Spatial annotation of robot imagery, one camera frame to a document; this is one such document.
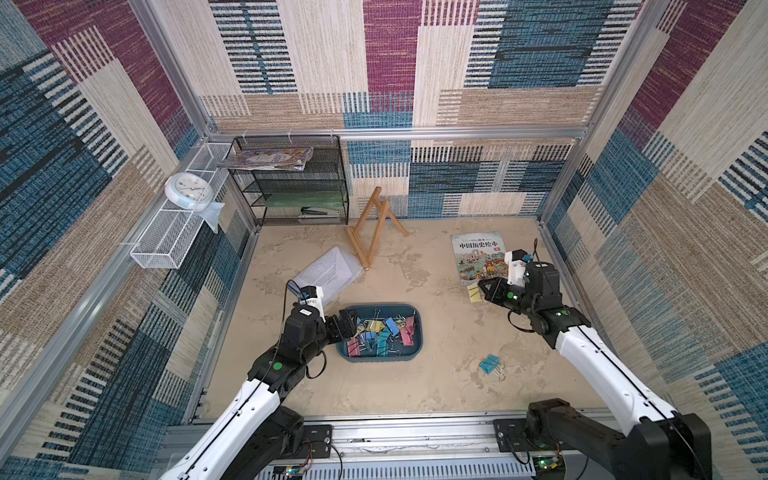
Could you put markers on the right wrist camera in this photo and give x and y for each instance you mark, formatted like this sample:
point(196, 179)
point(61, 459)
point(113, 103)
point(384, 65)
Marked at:
point(516, 262)

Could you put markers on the wooden easel stand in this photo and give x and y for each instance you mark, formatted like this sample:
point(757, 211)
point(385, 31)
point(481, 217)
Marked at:
point(366, 254)

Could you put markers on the black wire shelf rack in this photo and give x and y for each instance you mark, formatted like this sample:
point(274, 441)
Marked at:
point(276, 197)

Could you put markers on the Chinese history picture book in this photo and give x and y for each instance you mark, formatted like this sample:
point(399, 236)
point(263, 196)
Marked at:
point(479, 256)

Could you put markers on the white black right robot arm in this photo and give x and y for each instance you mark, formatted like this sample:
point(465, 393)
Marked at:
point(653, 441)

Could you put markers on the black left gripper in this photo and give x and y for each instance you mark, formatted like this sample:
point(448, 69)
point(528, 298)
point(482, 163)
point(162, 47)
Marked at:
point(337, 334)

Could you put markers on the teal plastic storage box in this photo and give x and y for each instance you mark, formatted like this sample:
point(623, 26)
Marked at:
point(397, 351)

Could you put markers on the black stapler on shelf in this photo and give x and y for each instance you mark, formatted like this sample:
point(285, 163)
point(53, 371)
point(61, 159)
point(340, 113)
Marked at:
point(319, 212)

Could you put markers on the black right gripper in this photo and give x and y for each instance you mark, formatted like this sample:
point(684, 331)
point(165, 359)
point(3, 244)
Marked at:
point(497, 291)

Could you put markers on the teal binder clip front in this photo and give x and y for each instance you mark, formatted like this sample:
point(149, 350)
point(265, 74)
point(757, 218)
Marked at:
point(493, 366)

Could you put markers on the teal binder clip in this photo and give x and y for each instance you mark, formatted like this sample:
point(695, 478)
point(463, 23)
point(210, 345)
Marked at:
point(382, 343)
point(493, 366)

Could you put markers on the magazine on shelf top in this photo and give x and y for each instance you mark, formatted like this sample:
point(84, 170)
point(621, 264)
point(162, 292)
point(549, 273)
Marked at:
point(286, 159)

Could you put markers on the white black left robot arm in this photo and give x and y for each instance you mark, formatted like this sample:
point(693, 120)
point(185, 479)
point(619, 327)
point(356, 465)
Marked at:
point(256, 428)

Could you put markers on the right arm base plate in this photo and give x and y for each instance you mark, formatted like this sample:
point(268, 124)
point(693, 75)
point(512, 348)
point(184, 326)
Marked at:
point(510, 434)

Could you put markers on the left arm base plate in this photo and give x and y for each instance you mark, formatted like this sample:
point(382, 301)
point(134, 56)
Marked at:
point(315, 442)

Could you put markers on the white round clock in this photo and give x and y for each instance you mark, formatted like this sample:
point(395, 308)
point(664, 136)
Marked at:
point(188, 191)

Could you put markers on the yellow binder clip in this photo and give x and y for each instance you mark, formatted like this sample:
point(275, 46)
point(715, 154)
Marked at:
point(475, 294)
point(374, 326)

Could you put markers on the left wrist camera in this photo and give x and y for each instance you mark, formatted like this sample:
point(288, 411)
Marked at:
point(312, 296)

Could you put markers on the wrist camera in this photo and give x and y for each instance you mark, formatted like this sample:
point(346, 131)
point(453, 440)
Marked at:
point(516, 262)
point(312, 296)

